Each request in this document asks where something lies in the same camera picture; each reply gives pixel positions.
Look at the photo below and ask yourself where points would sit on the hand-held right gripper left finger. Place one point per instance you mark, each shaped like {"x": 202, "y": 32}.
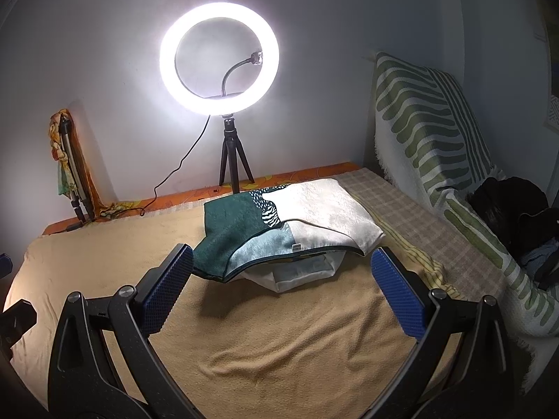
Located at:
{"x": 170, "y": 283}

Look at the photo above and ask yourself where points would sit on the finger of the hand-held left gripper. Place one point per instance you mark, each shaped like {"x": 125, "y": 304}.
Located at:
{"x": 4, "y": 265}
{"x": 17, "y": 321}

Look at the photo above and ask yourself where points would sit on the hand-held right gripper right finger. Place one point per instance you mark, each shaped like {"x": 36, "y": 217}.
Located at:
{"x": 397, "y": 288}

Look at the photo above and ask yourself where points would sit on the printed floral cushion cover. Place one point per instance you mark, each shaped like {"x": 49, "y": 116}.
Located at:
{"x": 314, "y": 214}

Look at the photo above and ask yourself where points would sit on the black clothes pile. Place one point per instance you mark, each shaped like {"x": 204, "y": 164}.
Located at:
{"x": 502, "y": 209}

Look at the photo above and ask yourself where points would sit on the yellow striped cloth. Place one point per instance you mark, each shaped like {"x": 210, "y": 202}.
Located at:
{"x": 430, "y": 270}

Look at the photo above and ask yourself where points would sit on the beige checked sheet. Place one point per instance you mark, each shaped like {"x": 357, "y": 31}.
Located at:
{"x": 393, "y": 209}

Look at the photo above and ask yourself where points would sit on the beige blanket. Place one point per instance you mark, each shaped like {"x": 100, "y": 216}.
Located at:
{"x": 262, "y": 349}

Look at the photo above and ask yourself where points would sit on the black folded stand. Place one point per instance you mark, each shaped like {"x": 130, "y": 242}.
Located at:
{"x": 72, "y": 174}

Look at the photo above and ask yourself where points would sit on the folded tripod with colourful cloth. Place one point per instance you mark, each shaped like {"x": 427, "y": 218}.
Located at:
{"x": 83, "y": 170}

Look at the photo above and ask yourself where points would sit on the blue grey garment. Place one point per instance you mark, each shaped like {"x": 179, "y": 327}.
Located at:
{"x": 541, "y": 257}

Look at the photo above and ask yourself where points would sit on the black mini tripod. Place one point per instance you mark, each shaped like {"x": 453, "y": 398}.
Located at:
{"x": 230, "y": 148}

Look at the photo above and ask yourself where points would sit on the green striped white throw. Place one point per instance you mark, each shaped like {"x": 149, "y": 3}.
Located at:
{"x": 419, "y": 118}

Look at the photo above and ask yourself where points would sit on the black gooseneck phone holder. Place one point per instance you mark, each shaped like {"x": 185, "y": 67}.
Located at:
{"x": 227, "y": 76}

